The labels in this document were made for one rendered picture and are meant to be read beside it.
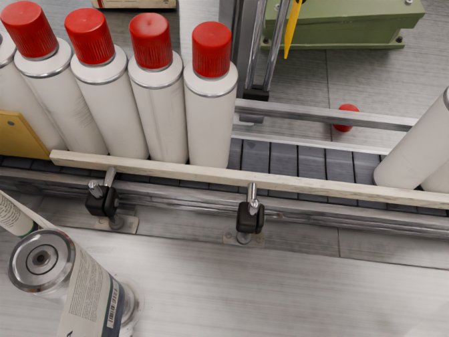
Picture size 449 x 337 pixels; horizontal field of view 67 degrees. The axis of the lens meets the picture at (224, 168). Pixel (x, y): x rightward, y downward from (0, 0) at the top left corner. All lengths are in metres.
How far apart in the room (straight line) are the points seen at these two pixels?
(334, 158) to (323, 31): 0.28
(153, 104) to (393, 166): 0.29
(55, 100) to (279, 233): 0.31
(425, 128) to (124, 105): 0.31
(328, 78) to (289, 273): 0.38
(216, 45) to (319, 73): 0.40
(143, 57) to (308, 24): 0.41
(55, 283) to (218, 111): 0.20
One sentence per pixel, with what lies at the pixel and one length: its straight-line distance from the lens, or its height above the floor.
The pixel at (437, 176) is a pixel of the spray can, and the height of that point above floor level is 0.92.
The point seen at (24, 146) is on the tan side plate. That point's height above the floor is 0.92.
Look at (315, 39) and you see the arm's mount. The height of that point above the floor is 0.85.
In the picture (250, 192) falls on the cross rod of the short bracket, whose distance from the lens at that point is 0.40.
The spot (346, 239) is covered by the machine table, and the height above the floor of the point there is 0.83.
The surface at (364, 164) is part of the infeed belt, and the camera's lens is 0.50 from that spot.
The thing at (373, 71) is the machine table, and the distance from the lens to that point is 0.71.
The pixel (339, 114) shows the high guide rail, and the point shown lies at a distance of 0.43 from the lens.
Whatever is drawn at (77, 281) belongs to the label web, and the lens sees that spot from 0.23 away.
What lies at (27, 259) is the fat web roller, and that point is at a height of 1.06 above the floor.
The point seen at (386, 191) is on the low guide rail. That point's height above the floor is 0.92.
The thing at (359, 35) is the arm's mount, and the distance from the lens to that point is 0.72.
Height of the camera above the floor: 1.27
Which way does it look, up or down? 60 degrees down
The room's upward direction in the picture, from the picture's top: 6 degrees clockwise
